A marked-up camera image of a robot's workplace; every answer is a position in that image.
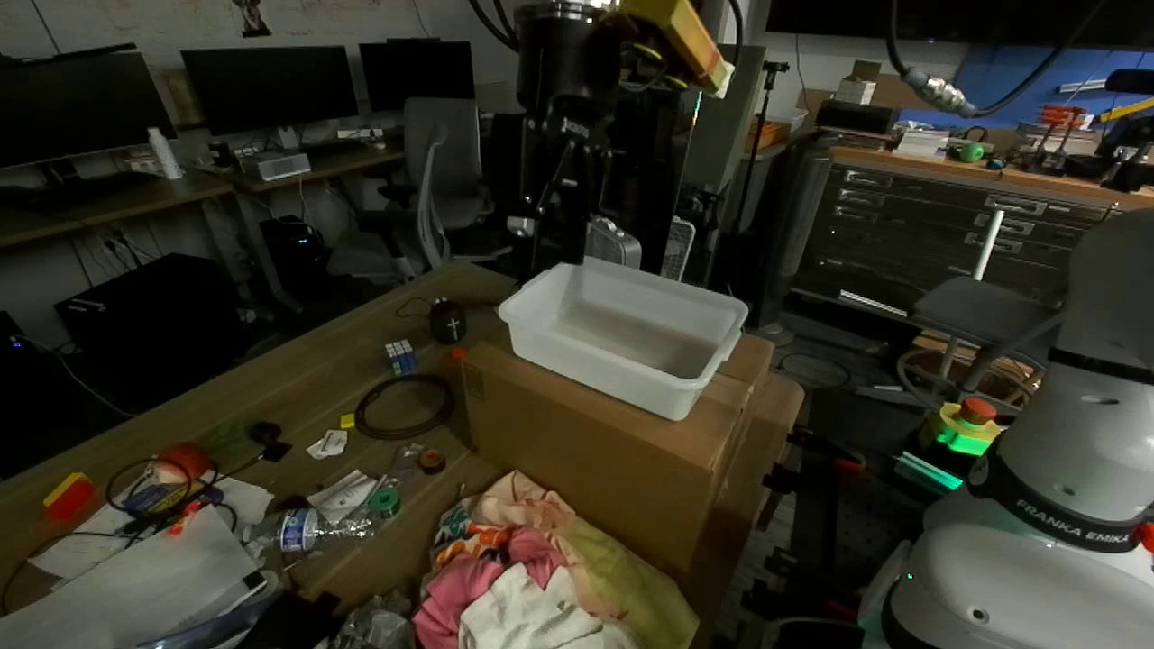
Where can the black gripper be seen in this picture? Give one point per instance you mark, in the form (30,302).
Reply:
(588,147)

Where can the peach cloth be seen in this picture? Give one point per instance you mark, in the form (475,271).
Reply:
(518,499)

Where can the pale yellow cloth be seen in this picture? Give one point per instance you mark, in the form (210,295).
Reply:
(636,588)

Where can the pink cloth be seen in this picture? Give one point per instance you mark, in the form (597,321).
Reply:
(452,596)

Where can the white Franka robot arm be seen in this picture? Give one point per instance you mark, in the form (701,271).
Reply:
(1056,580)

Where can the translucent white plastic storage box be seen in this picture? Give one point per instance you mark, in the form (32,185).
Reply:
(626,381)

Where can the brown cardboard box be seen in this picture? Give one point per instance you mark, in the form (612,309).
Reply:
(598,456)

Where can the light grey upright panel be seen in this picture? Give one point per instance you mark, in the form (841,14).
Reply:
(729,147)

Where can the black computer mouse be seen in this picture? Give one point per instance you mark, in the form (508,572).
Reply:
(443,321)

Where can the tiny orange object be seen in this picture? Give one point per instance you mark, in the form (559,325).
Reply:
(454,356)

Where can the light grey office chair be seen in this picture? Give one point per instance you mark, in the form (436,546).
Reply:
(436,147)

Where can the black drawer cabinet wooden top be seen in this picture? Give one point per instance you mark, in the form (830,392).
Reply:
(915,240)

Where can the small Rubik's cube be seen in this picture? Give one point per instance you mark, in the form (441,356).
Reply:
(400,359)

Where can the black computer monitor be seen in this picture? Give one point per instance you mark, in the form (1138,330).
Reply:
(73,110)
(417,74)
(271,87)

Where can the small orange round object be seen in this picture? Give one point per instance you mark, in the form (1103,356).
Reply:
(431,459)

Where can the dark grey office chair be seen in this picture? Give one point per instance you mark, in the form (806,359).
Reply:
(987,312)

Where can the small green object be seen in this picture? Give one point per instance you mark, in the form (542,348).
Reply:
(383,499)

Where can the yellow emergency stop button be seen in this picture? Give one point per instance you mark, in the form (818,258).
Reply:
(967,433)

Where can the white desk device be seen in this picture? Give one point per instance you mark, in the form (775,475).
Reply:
(282,169)

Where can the small white tag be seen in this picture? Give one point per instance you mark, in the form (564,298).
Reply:
(326,446)

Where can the clear flat packet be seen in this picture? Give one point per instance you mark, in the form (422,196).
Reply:
(345,493)

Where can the small black object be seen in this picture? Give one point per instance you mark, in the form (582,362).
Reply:
(269,438)

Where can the blue sheet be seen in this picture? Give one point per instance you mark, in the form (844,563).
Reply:
(1046,84)

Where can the clear plastic bottle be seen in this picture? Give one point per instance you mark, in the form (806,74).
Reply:
(293,527)

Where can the crumpled clear plastic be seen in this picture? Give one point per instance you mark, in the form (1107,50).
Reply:
(372,628)

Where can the large black bag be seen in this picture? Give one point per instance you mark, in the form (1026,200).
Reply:
(157,325)

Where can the red round lid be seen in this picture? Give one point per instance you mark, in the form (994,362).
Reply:
(184,464)

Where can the red and yellow block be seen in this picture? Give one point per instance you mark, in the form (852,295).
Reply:
(68,499)

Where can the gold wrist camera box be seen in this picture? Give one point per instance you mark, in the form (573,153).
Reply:
(678,42)

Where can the small dark wall figure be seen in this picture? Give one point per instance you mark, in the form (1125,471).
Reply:
(255,17)

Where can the long wooden wall desk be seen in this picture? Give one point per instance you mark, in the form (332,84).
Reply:
(109,207)

